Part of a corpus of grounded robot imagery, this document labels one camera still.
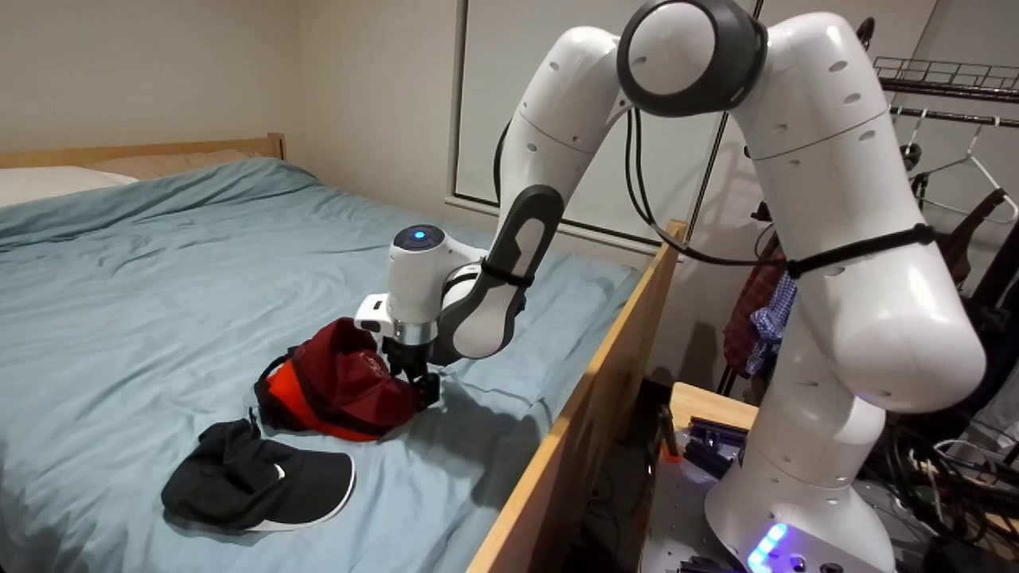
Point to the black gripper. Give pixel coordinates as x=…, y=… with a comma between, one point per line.
x=408, y=368

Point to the red cap with S logo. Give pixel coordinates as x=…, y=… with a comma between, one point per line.
x=337, y=386

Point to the black cap with white trim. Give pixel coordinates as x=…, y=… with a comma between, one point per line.
x=255, y=482

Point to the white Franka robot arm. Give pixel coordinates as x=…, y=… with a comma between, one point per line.
x=847, y=321

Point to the bed with blue sheet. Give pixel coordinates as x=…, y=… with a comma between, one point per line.
x=573, y=446

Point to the light blue bed sheet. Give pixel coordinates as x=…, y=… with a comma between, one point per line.
x=128, y=296

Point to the wooden side table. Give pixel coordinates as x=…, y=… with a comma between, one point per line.
x=712, y=402

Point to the purple and red hanging cloth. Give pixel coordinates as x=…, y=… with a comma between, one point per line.
x=757, y=321

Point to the white pillow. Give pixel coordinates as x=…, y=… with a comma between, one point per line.
x=52, y=182

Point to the dark hanging garment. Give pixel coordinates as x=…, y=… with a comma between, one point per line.
x=971, y=245

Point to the black metal clothes rack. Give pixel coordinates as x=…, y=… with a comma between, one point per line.
x=933, y=79

